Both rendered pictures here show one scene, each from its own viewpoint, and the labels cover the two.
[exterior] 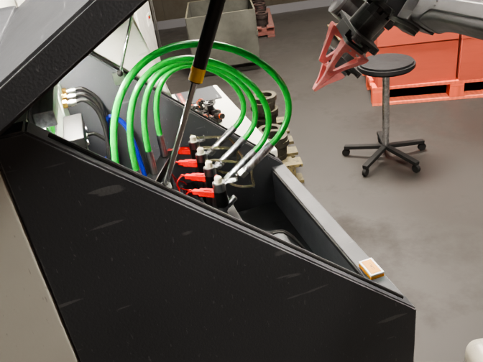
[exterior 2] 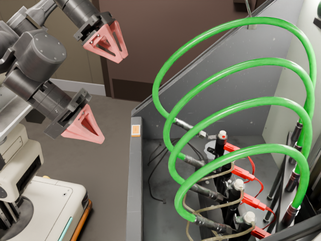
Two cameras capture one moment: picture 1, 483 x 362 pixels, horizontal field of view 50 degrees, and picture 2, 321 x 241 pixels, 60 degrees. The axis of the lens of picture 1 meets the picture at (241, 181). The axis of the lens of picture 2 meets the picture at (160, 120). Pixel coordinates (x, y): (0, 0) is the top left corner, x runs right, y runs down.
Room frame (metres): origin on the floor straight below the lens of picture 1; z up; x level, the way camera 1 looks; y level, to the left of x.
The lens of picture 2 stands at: (1.53, -0.01, 1.62)
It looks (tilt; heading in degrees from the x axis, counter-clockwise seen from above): 39 degrees down; 191
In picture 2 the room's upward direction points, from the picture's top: straight up
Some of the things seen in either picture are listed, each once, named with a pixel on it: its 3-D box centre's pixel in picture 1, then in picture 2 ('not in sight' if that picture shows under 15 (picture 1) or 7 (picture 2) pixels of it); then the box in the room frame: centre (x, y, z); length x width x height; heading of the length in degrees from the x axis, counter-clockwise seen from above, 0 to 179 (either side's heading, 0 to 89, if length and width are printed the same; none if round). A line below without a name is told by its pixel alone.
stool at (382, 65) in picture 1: (384, 110); not in sight; (3.00, -0.97, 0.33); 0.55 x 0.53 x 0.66; 81
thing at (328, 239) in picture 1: (325, 244); (136, 196); (1.02, -0.18, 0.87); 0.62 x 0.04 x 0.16; 14
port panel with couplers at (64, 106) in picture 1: (80, 135); not in sight; (1.14, 0.36, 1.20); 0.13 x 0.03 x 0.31; 14
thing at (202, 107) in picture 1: (208, 108); not in sight; (1.72, 0.08, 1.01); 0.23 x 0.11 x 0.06; 14
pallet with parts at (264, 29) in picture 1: (243, 14); not in sight; (7.12, -0.36, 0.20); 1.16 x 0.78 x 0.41; 178
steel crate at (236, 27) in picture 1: (223, 34); not in sight; (5.68, -0.04, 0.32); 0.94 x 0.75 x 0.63; 2
